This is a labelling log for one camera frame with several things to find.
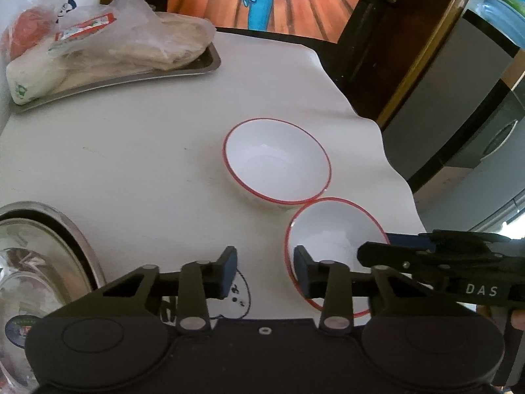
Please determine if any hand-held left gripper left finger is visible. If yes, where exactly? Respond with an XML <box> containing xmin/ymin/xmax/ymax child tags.
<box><xmin>45</xmin><ymin>246</ymin><xmax>239</xmax><ymax>334</ymax></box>

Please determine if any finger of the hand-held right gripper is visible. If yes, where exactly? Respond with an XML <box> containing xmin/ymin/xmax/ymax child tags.
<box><xmin>387</xmin><ymin>230</ymin><xmax>511</xmax><ymax>256</ymax></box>
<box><xmin>356</xmin><ymin>241</ymin><xmax>452</xmax><ymax>285</ymax></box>

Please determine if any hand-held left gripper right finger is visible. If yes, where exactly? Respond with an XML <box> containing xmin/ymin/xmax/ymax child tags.
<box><xmin>294</xmin><ymin>245</ymin><xmax>472</xmax><ymax>334</ymax></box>

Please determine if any white bowl red rim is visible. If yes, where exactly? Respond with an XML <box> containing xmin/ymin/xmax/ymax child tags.
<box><xmin>284</xmin><ymin>196</ymin><xmax>393</xmax><ymax>319</ymax></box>
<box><xmin>222</xmin><ymin>118</ymin><xmax>332</xmax><ymax>211</ymax></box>

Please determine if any stainless steel plate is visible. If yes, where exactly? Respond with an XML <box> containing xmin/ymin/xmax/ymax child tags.
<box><xmin>0</xmin><ymin>200</ymin><xmax>108</xmax><ymax>394</ymax></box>

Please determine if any stainless steel bowl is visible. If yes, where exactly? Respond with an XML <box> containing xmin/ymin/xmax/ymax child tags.
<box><xmin>0</xmin><ymin>217</ymin><xmax>90</xmax><ymax>394</ymax></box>

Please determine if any water dispenser cabinet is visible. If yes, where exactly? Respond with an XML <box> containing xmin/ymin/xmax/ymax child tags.
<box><xmin>381</xmin><ymin>7</ymin><xmax>525</xmax><ymax>198</ymax></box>

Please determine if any steel tray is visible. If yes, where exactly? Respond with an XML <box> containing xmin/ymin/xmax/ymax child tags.
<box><xmin>13</xmin><ymin>40</ymin><xmax>222</xmax><ymax>114</ymax></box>

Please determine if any clear bag of flatbread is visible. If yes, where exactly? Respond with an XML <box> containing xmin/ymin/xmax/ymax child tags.
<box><xmin>52</xmin><ymin>0</ymin><xmax>218</xmax><ymax>92</ymax></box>

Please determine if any blue water jug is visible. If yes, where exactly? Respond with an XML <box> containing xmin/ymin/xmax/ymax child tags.
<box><xmin>477</xmin><ymin>0</ymin><xmax>525</xmax><ymax>51</ymax></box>

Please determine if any white packet green print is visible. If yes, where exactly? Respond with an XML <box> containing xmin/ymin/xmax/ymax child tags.
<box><xmin>5</xmin><ymin>44</ymin><xmax>68</xmax><ymax>106</ymax></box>

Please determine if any clear bag with red food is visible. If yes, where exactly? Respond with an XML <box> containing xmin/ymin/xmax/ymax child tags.
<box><xmin>0</xmin><ymin>0</ymin><xmax>72</xmax><ymax>61</ymax></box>

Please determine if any brown wooden door frame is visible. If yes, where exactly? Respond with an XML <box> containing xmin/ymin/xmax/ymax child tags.
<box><xmin>375</xmin><ymin>0</ymin><xmax>490</xmax><ymax>133</ymax></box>

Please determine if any bubble gum girl wall poster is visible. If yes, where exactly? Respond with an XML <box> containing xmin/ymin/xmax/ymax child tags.
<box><xmin>166</xmin><ymin>0</ymin><xmax>367</xmax><ymax>44</ymax></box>

